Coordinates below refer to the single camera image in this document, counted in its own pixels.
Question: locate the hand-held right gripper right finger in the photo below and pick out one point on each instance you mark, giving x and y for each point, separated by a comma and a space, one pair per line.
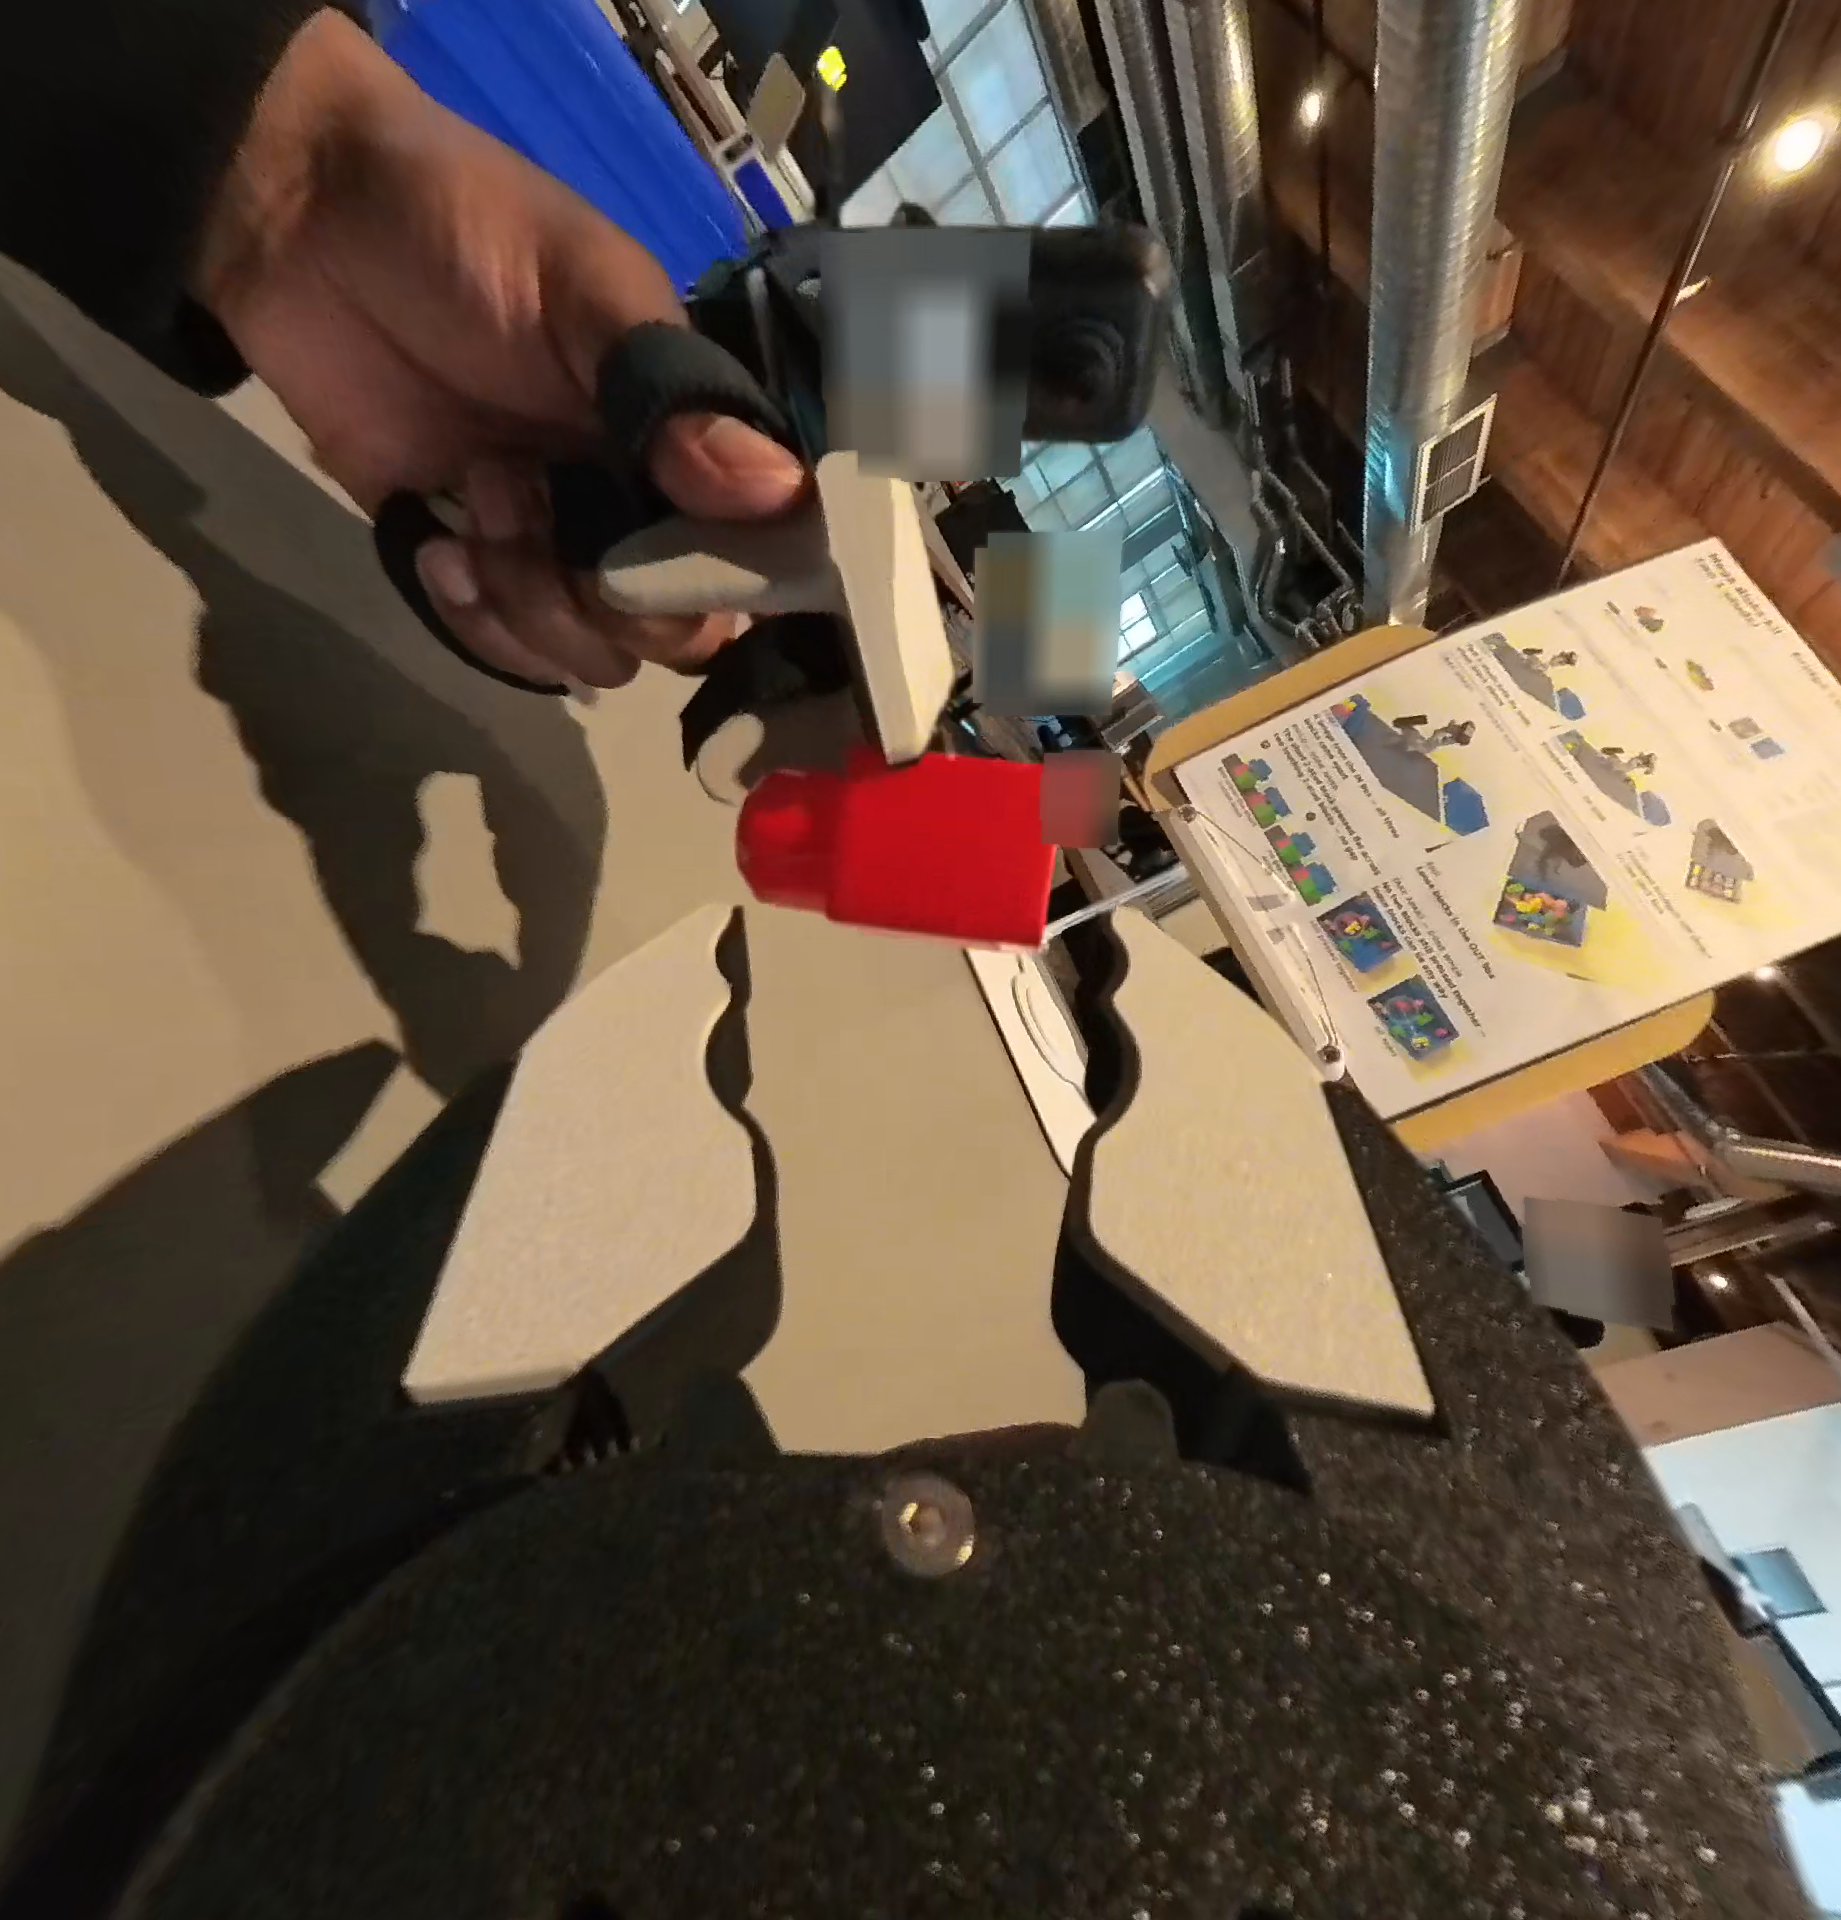
1235, 1185

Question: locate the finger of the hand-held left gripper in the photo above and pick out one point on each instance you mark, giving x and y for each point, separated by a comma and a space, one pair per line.
891, 601

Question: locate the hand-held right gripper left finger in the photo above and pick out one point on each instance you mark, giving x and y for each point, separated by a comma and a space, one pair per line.
575, 1170

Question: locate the red single-stud mega block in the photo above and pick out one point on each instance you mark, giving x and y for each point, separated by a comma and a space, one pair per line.
921, 842

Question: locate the person's left forearm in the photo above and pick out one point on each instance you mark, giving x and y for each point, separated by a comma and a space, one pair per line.
80, 151

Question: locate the person's left hand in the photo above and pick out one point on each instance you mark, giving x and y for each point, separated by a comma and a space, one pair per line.
410, 300

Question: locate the clear acrylic sign holder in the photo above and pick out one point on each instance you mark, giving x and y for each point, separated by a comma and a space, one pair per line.
1266, 932

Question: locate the brown sign backing board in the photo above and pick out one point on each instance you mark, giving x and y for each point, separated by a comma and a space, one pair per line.
1266, 697

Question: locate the colourful printed instruction sheet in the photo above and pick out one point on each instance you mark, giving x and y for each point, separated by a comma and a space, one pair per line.
1537, 780

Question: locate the blue plastic bin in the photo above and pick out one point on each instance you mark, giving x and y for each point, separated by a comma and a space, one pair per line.
560, 106

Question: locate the round ceiling lamp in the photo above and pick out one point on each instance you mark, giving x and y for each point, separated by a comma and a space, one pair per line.
1798, 143

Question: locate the silver metal ventilation duct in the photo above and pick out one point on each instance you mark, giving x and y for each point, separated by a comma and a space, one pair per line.
1438, 300

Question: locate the white wall vent box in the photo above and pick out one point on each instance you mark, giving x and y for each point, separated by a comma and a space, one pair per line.
1452, 463

